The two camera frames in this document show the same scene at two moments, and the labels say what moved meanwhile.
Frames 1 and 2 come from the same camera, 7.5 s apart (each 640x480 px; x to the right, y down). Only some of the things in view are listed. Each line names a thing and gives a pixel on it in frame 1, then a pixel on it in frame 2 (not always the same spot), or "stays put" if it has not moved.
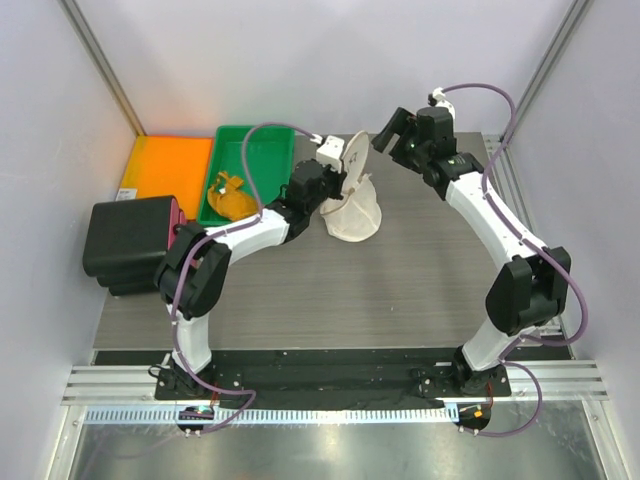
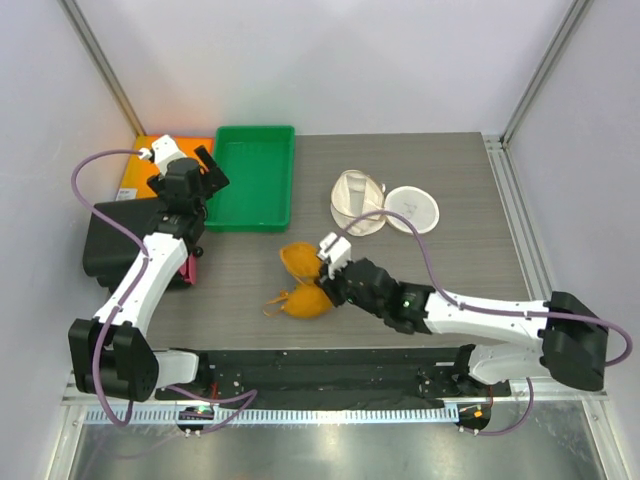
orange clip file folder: x=162 y=165 stays put
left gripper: x=338 y=179 -> x=212 y=180
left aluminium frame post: x=97 y=54 stays put
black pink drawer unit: x=126 y=242 stays put
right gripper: x=400 y=121 -> x=330 y=286
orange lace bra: x=229 y=201 -> x=305 y=300
